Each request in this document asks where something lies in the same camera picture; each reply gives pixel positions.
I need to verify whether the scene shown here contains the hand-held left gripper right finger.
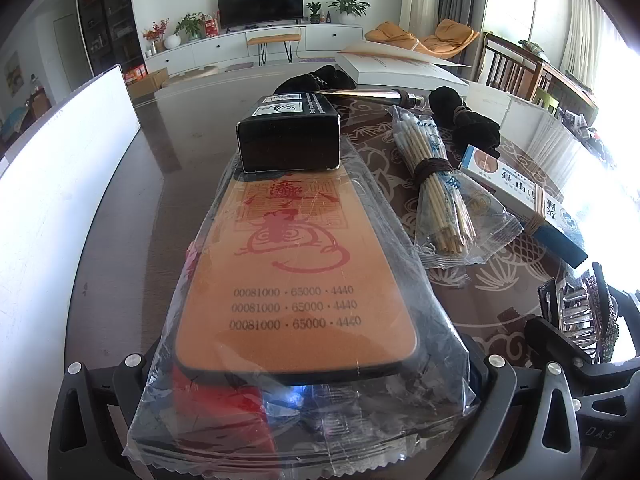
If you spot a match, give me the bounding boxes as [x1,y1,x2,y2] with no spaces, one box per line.
[440,332,583,480]

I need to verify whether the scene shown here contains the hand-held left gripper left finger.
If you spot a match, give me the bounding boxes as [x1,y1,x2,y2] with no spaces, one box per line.
[52,352,171,480]

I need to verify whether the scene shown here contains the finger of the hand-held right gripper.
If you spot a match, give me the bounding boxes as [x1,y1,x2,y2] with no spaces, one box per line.
[592,261,632,346]
[525,315,601,368]

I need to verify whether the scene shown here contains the silver hair claw clip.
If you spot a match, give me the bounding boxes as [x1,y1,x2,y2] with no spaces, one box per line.
[537,265,622,363]

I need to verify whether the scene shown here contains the white and blue medicine box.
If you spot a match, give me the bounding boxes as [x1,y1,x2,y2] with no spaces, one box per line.
[459,144,589,269]

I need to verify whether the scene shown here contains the white storage box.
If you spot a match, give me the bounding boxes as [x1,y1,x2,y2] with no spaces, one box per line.
[0,63,143,463]

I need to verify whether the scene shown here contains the bagged bundle of wooden sticks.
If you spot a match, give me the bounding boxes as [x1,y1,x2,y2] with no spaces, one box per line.
[392,109,523,273]

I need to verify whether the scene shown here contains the plastic-wrapped orange board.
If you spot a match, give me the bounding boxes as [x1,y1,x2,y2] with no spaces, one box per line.
[122,147,483,468]

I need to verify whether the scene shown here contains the small black box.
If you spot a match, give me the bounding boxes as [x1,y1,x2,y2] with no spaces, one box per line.
[236,92,342,174]

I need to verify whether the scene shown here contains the row of assorted clutter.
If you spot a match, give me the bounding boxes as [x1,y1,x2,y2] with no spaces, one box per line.
[554,104,617,161]

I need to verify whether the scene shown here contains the green stool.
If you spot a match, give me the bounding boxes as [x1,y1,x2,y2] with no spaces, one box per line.
[532,87,559,116]

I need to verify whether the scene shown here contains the dark wooden chair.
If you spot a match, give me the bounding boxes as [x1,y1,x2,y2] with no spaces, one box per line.
[474,32,546,101]

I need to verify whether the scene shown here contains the sheer white curtain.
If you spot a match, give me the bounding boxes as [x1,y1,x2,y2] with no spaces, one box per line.
[559,0,617,86]

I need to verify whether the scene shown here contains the orange lounge chair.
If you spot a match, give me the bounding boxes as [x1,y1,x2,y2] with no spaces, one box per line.
[364,18,481,60]

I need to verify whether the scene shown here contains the white flat box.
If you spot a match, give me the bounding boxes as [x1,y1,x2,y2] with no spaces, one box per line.
[334,40,472,99]

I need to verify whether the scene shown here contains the gold cosmetic tube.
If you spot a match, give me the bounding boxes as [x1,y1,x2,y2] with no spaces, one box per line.
[316,87,427,109]

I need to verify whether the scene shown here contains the cardboard box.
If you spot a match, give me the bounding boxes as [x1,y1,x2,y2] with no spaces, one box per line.
[127,67,171,101]

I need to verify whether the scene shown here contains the beige oval floor pad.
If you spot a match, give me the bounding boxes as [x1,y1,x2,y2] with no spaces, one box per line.
[164,64,221,86]

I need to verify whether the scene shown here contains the white television cabinet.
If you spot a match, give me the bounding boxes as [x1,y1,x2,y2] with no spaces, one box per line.
[144,22,367,77]

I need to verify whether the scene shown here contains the red flowers in vase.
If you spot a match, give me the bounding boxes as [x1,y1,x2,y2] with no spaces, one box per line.
[142,18,170,55]

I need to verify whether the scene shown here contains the large leafy potted plant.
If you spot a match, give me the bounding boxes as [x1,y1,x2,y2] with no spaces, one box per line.
[327,0,371,25]

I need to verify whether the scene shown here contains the bushy green potted plant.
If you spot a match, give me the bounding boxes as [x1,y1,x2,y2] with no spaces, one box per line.
[174,12,209,44]

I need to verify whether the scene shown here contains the black display cabinet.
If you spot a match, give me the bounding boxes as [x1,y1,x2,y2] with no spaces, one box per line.
[74,0,136,79]

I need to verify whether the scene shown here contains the orange bench with metal legs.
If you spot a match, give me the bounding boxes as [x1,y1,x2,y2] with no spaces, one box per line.
[247,33,303,65]

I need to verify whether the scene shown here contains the black television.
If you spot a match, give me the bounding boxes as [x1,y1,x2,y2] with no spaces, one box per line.
[216,0,305,29]

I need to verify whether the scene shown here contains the black pouch with chain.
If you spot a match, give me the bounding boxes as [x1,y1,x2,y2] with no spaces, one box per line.
[273,64,357,96]

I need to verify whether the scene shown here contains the wall painting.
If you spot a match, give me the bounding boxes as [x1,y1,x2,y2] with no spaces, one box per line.
[4,52,26,96]

